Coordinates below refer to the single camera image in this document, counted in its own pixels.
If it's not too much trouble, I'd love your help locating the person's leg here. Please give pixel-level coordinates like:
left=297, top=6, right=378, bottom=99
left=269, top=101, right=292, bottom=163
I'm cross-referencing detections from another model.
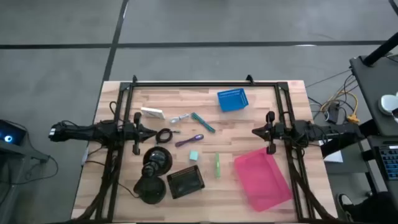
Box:
left=351, top=191, right=398, bottom=224

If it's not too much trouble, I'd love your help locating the backlit computer keyboard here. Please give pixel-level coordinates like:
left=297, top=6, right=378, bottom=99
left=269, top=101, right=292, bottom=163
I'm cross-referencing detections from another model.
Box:
left=378, top=145, right=398, bottom=181

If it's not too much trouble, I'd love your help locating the white product box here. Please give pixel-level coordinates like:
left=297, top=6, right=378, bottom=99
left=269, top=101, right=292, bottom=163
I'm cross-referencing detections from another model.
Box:
left=140, top=106, right=166, bottom=120

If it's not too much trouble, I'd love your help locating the yellow floor cable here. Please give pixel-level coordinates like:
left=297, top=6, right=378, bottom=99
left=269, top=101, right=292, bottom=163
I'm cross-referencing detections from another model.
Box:
left=320, top=90, right=361, bottom=124

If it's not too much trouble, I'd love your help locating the teal cable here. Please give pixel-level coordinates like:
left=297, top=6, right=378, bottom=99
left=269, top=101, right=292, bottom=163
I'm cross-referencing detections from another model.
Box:
left=190, top=112, right=216, bottom=134

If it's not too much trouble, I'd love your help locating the person's shoe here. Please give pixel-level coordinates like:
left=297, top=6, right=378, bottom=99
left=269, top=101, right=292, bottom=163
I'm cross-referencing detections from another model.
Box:
left=337, top=193, right=355, bottom=222

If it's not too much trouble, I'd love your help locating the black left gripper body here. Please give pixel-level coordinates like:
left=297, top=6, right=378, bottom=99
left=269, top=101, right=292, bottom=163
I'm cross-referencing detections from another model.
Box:
left=124, top=111, right=144, bottom=156

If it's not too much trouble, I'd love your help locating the dark screen with blue glow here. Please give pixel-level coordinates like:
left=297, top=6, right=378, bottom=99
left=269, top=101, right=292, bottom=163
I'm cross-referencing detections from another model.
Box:
left=0, top=119, right=27, bottom=147

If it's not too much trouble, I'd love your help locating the white round object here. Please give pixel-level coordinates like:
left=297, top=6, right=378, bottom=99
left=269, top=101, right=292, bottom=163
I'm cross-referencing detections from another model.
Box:
left=378, top=92, right=398, bottom=116

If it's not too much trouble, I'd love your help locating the black floor cable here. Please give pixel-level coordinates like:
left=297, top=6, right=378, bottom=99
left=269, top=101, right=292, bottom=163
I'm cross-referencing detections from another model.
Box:
left=12, top=154, right=60, bottom=186

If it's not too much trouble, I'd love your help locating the blue plastic basket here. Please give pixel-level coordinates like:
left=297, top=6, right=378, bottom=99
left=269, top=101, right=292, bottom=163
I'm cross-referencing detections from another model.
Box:
left=216, top=88, right=249, bottom=113

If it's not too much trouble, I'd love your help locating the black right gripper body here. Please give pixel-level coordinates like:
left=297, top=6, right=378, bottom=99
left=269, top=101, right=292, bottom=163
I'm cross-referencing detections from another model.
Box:
left=266, top=111, right=285, bottom=156

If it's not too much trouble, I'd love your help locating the white cable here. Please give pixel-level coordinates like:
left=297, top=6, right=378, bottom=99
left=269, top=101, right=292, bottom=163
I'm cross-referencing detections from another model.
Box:
left=169, top=113, right=191, bottom=124

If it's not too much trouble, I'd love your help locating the green marker pen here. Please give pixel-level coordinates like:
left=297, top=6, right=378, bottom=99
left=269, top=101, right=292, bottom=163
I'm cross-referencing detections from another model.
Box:
left=214, top=152, right=221, bottom=179

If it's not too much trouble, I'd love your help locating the black metal table frame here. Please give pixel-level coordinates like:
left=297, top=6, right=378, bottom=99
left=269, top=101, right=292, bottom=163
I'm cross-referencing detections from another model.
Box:
left=71, top=74, right=338, bottom=224

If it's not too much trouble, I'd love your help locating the black plastic basket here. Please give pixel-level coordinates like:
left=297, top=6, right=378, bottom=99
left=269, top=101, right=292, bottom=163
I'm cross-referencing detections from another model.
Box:
left=166, top=164, right=206, bottom=200

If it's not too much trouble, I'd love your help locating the pink translucent plastic bin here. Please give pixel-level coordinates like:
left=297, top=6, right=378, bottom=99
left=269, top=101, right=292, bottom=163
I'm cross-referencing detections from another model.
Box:
left=233, top=147, right=294, bottom=213

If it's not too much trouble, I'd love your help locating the white paper sheet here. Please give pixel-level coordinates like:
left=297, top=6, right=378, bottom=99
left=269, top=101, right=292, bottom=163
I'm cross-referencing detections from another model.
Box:
left=323, top=139, right=345, bottom=164

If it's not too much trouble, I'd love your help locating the grey side desk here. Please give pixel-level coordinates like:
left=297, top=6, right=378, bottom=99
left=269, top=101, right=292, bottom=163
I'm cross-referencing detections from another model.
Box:
left=349, top=54, right=398, bottom=138

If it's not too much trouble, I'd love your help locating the purple cable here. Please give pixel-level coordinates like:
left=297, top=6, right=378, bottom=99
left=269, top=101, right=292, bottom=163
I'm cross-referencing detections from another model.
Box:
left=174, top=134, right=205, bottom=148

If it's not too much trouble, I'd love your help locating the black floor power box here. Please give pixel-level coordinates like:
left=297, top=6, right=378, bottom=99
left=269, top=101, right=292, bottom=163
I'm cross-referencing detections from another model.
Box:
left=326, top=102, right=341, bottom=124

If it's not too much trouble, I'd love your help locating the black pole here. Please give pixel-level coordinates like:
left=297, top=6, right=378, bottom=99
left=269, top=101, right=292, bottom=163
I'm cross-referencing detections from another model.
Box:
left=363, top=32, right=398, bottom=67

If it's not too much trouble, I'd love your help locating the grey screen stand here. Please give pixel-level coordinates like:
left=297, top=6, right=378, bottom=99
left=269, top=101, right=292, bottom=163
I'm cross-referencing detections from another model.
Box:
left=0, top=141, right=51, bottom=224

